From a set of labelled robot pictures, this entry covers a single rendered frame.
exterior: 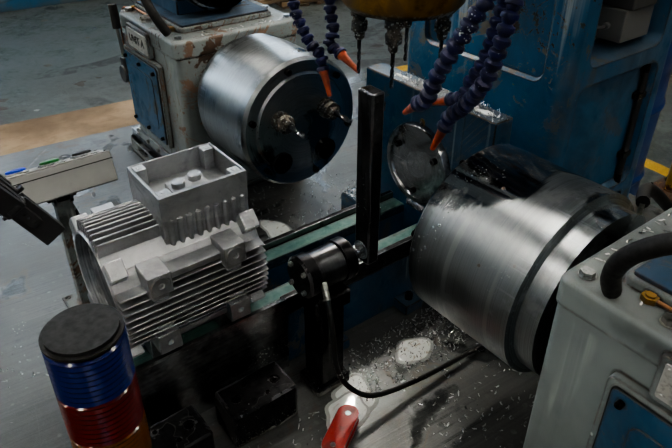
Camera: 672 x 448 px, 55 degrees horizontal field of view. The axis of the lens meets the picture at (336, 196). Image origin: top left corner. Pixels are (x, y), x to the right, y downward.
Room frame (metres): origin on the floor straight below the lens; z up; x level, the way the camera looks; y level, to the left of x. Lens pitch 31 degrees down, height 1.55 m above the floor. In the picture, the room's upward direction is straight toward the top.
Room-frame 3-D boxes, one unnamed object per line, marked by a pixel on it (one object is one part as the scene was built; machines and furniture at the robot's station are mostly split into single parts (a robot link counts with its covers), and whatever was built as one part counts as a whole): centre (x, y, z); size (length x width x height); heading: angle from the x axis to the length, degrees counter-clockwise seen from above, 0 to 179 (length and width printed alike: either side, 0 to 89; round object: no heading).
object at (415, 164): (0.97, -0.14, 1.02); 0.15 x 0.02 x 0.15; 37
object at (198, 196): (0.73, 0.19, 1.11); 0.12 x 0.11 x 0.07; 127
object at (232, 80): (1.20, 0.15, 1.04); 0.37 x 0.25 x 0.25; 37
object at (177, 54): (1.39, 0.29, 0.99); 0.35 x 0.31 x 0.37; 37
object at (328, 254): (0.77, -0.15, 0.92); 0.45 x 0.13 x 0.24; 127
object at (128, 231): (0.70, 0.22, 1.01); 0.20 x 0.19 x 0.19; 127
